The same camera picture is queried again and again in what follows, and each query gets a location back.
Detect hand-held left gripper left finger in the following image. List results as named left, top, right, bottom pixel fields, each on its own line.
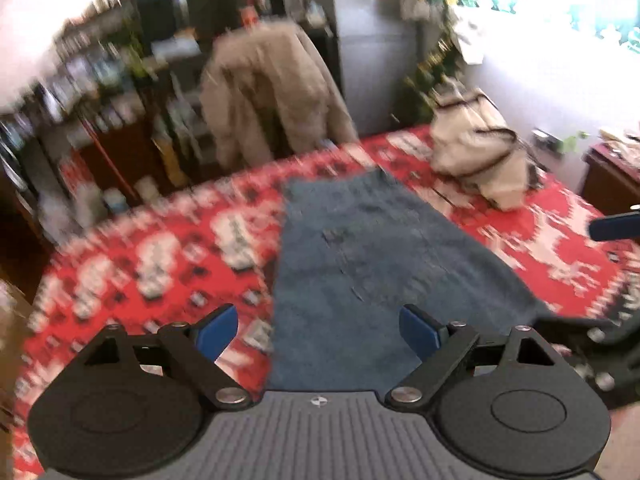
left=82, top=304, right=251, bottom=411

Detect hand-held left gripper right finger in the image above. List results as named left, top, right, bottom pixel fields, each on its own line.
left=386, top=304, right=557, bottom=411

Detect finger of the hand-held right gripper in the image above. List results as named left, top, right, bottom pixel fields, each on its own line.
left=589, top=211, right=640, bottom=241
left=532, top=312, right=616, bottom=343

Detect blue denim shorts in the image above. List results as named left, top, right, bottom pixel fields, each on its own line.
left=270, top=170, right=551, bottom=396

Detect wooden nightstand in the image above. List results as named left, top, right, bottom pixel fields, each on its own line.
left=582, top=142, right=640, bottom=216

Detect red patterned blanket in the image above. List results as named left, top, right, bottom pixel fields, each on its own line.
left=10, top=125, right=640, bottom=476

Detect white striped sweater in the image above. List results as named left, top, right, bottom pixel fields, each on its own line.
left=430, top=77, right=543, bottom=211

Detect red broom stick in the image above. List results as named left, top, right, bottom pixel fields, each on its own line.
left=80, top=115, right=138, bottom=203

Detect wooden drawer cabinet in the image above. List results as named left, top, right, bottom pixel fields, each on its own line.
left=75, top=125, right=161, bottom=201

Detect white hanging cloth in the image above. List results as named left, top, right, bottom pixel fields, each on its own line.
left=450, top=5, right=493, bottom=66

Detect beige jacket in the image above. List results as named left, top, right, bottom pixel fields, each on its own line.
left=200, top=22, right=358, bottom=171

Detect silver refrigerator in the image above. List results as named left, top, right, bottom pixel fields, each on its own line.
left=327, top=0, right=418, bottom=133

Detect cluttered shelf rack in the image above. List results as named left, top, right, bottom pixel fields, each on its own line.
left=0, top=0, right=211, bottom=201

